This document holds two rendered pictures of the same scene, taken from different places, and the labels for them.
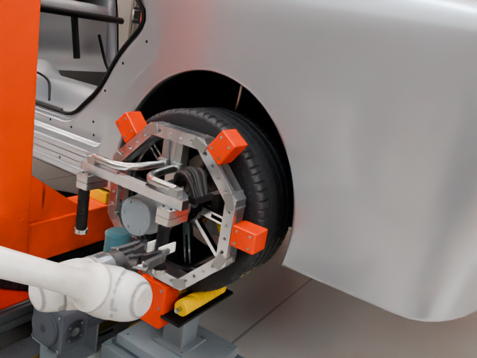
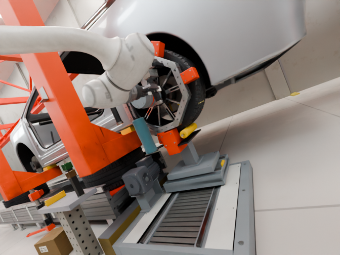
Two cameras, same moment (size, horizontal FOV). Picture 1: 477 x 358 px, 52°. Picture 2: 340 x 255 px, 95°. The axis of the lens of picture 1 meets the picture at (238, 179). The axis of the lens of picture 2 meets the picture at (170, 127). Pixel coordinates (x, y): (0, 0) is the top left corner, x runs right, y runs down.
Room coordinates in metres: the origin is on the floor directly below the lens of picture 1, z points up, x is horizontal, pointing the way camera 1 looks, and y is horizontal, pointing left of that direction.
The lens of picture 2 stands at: (0.42, 0.20, 0.66)
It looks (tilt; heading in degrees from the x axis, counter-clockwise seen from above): 3 degrees down; 359
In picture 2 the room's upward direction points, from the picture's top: 24 degrees counter-clockwise
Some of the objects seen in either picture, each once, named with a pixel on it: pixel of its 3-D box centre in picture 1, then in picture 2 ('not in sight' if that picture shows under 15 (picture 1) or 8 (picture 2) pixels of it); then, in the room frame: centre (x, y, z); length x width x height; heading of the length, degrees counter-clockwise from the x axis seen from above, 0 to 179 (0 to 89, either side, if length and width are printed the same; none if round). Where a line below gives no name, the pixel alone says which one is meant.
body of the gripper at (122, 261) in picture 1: (121, 262); (136, 91); (1.16, 0.26, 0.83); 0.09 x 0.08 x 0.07; 150
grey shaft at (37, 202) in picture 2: not in sight; (41, 209); (2.13, 1.84, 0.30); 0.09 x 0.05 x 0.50; 60
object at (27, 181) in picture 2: not in sight; (38, 173); (2.84, 2.30, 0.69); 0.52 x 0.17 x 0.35; 150
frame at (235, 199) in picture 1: (171, 205); (152, 96); (1.58, 0.21, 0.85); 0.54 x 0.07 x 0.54; 60
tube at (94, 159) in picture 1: (130, 150); not in sight; (1.53, 0.36, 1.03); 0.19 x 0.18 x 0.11; 150
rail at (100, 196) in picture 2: not in sight; (46, 207); (2.23, 1.88, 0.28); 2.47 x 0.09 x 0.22; 60
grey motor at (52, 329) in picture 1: (87, 321); (151, 178); (1.70, 0.50, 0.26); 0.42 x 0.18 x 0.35; 150
